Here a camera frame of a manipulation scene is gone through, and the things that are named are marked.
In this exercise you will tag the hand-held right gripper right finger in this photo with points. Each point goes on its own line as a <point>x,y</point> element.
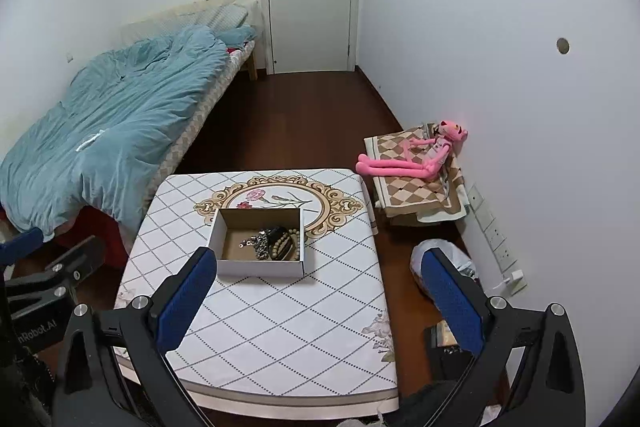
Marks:
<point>452,302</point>

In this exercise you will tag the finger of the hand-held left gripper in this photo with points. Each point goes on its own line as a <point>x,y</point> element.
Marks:
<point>20,243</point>
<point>65,267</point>

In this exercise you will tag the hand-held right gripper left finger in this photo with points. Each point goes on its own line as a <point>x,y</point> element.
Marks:
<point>182,302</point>

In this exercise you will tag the cardboard box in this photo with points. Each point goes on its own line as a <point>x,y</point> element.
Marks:
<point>260,268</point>

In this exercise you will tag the black smartwatch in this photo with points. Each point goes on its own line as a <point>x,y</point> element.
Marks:
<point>276,233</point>

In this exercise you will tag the tissue box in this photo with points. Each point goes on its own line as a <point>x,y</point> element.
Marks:
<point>439,332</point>

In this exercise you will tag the white printed plastic bag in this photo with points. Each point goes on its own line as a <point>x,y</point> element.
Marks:
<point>417,264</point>

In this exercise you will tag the white charger plug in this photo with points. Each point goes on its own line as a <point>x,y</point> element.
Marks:
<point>515,277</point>

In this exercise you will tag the white power strip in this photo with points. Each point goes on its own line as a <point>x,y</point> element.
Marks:
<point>495,232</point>

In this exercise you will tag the table with patterned cloth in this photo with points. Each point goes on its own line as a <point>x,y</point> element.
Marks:
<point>280,322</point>

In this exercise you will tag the brown checkered folded blanket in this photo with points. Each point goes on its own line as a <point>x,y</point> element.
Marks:
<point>405,198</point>

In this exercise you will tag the pink plush toy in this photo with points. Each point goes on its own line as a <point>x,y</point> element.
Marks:
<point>395,167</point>

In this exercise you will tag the blue duvet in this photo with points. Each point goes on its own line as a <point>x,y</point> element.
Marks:
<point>115,122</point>

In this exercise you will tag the bed with checkered mattress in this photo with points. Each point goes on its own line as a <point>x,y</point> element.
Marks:
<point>196,127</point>

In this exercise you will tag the cream pillow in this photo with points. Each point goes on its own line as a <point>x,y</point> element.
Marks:
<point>225,14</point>

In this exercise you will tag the round wall cap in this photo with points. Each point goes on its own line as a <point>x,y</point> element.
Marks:
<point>563,46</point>

